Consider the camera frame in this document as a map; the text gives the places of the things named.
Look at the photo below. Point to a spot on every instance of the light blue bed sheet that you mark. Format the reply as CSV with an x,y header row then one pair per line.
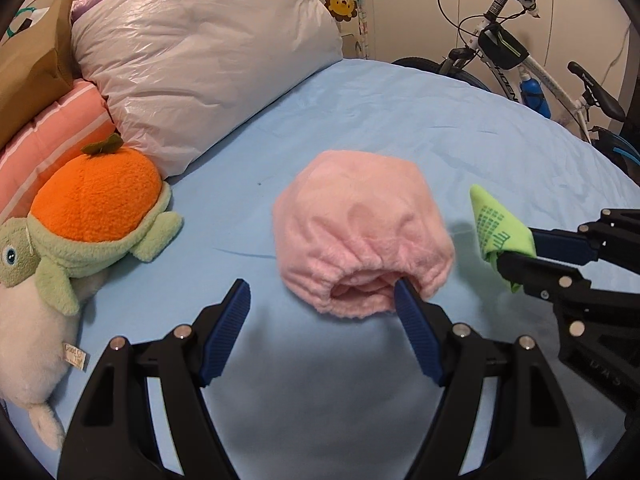
x,y
400,125

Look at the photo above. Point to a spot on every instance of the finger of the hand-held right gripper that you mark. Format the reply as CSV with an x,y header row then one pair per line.
x,y
540,277
565,247

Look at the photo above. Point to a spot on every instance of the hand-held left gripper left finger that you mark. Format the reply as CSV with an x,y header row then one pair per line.
x,y
227,330

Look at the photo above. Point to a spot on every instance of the wall growth chart strip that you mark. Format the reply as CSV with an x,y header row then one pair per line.
x,y
362,10

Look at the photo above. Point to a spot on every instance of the lion wall sticker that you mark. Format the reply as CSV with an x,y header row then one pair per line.
x,y
341,5

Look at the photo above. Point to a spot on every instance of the pink striped cushion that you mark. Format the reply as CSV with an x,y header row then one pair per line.
x,y
50,120

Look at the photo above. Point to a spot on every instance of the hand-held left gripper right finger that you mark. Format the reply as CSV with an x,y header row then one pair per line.
x,y
417,335

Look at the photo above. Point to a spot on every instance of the pink fluffy sock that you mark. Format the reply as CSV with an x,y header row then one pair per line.
x,y
360,210

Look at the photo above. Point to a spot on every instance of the turtle plush with orange shell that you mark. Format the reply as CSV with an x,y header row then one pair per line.
x,y
100,195

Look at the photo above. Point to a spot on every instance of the black bicycle frame bag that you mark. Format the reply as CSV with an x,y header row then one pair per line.
x,y
502,50

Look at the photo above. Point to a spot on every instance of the white bicycle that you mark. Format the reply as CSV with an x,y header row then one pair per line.
x,y
600,95

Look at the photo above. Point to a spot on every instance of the pillow in clear plastic bag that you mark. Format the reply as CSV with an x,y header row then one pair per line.
x,y
200,50

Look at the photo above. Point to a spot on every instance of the brown paper bag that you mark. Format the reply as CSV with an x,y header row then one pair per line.
x,y
30,70

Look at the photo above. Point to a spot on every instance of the blue water bottle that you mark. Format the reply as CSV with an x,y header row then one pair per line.
x,y
535,97

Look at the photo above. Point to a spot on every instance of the green grip sock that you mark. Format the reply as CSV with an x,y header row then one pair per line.
x,y
492,220

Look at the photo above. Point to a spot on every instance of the white plush toy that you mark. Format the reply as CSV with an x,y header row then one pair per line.
x,y
30,350

